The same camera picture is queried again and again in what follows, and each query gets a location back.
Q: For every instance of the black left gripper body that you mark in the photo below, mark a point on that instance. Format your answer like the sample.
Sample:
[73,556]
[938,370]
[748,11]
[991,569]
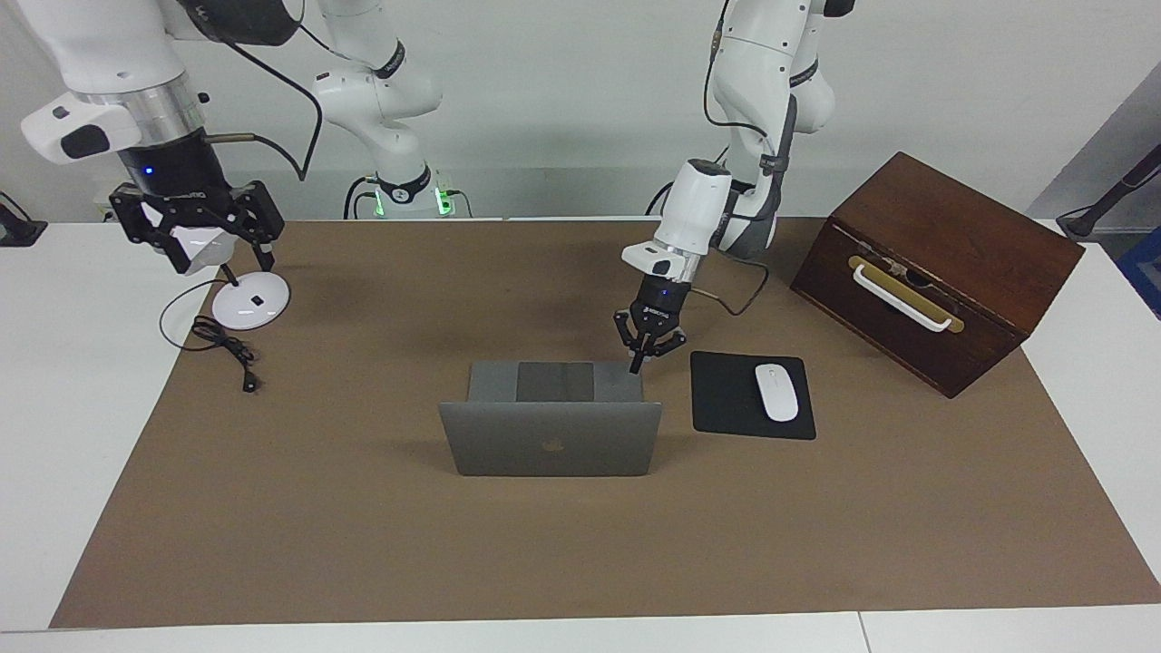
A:
[660,299]

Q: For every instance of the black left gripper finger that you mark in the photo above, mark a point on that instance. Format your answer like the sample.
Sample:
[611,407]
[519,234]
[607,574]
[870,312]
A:
[638,349]
[671,341]

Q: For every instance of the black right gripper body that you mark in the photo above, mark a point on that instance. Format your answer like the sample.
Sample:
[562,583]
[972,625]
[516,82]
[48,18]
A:
[172,172]

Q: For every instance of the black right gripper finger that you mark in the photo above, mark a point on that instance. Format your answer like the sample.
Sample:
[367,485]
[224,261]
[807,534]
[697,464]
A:
[127,213]
[263,213]

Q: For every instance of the silver grey laptop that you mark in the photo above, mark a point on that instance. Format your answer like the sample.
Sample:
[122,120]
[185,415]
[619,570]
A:
[553,444]

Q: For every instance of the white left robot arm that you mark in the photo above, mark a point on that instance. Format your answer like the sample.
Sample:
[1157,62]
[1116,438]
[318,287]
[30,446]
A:
[698,209]

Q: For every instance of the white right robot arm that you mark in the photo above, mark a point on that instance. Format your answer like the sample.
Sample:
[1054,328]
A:
[100,54]

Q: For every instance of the black mouse pad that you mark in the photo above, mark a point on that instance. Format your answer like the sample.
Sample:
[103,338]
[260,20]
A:
[726,399]

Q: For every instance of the white desk lamp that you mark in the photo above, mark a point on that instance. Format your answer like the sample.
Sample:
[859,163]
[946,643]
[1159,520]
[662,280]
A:
[254,304]

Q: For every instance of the black stand foot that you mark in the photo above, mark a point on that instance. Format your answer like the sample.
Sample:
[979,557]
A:
[16,229]

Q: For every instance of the white computer mouse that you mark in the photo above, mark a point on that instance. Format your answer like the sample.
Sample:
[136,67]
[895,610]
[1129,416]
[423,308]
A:
[777,392]

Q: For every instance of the dark wooden box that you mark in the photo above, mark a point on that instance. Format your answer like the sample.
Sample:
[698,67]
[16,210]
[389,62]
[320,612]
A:
[961,227]

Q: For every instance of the brown table mat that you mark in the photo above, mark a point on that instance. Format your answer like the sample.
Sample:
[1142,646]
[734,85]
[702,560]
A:
[363,544]

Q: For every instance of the black tripod stand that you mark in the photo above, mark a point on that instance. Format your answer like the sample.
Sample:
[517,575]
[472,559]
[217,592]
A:
[1111,195]

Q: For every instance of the blue bin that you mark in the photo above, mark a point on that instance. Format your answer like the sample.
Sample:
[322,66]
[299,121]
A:
[1145,272]

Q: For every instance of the white wall power strip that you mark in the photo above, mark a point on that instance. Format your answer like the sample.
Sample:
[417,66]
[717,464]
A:
[102,207]

